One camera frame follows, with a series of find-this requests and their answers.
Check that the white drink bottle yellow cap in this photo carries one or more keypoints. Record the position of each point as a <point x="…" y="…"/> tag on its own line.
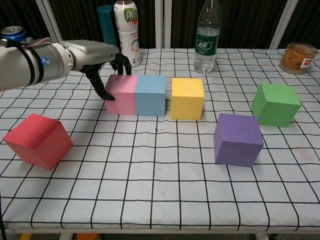
<point x="128" y="37"/>

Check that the purple foam cube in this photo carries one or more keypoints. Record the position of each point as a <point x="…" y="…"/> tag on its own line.
<point x="237" y="140"/>

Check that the yellow foam cube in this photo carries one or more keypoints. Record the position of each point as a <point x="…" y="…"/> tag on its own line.
<point x="187" y="100"/>

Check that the yellow floor tape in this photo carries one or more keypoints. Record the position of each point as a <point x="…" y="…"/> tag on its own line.
<point x="25" y="237"/>

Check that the blue silver soda can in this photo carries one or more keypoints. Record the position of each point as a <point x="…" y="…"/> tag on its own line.
<point x="15" y="33"/>

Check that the red foam cube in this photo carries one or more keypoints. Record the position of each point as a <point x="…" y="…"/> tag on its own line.
<point x="37" y="140"/>

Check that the teal box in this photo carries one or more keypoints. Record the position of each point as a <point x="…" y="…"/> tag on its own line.
<point x="106" y="25"/>

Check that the pink foam cube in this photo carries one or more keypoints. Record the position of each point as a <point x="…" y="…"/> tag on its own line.
<point x="122" y="97"/>

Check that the light blue foam cube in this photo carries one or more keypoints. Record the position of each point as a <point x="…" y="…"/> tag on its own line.
<point x="150" y="97"/>

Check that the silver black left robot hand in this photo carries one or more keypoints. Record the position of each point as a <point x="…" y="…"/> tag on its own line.
<point x="92" y="53"/>

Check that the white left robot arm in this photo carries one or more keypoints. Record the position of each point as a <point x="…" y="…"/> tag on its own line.
<point x="20" y="67"/>

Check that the dark partition panel white frame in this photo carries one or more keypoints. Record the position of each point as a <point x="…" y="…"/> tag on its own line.
<point x="245" y="22"/>
<point x="307" y="20"/>
<point x="25" y="12"/>
<point x="80" y="22"/>

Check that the clear water bottle green label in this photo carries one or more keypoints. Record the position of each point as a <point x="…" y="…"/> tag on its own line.
<point x="206" y="45"/>

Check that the green foam cube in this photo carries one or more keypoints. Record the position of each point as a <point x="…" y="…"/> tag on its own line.
<point x="275" y="105"/>

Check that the white black checkered tablecloth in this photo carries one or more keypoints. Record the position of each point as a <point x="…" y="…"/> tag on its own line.
<point x="150" y="187"/>

